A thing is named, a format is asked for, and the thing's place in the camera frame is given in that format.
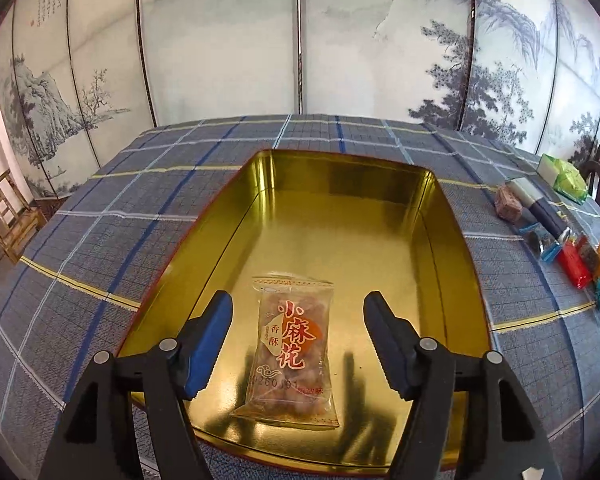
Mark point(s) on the red snack packet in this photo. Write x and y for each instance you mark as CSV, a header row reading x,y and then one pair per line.
x,y
574,267

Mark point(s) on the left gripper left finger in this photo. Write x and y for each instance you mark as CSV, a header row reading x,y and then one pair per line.
x,y
95,437

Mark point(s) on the brown red cake packet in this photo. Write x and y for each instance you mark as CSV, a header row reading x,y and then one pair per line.
x,y
506,204

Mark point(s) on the green tissue pack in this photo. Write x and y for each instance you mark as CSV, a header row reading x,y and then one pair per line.
x,y
563,178

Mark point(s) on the clear fried twist snack bag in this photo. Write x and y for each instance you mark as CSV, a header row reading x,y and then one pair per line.
x,y
289,381

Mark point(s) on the blue candy wrapper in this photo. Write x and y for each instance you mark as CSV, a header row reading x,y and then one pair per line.
x,y
541,242

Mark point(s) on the red toffee tin box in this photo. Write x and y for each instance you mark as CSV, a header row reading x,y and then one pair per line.
x,y
363,224

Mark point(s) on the plaid blue tablecloth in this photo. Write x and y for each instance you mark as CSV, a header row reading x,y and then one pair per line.
x,y
79,280

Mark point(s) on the black sesame bar packet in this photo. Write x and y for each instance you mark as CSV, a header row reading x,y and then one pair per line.
x,y
588,254

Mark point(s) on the light wooden chair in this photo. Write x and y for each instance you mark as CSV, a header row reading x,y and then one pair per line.
x,y
19,220

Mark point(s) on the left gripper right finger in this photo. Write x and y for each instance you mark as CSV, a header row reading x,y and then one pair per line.
x,y
503,437

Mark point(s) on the navy white snack pack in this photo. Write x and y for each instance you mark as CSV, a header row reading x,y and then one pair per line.
x,y
541,209

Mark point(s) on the painted folding screen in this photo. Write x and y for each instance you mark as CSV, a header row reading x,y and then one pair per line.
x,y
80,79

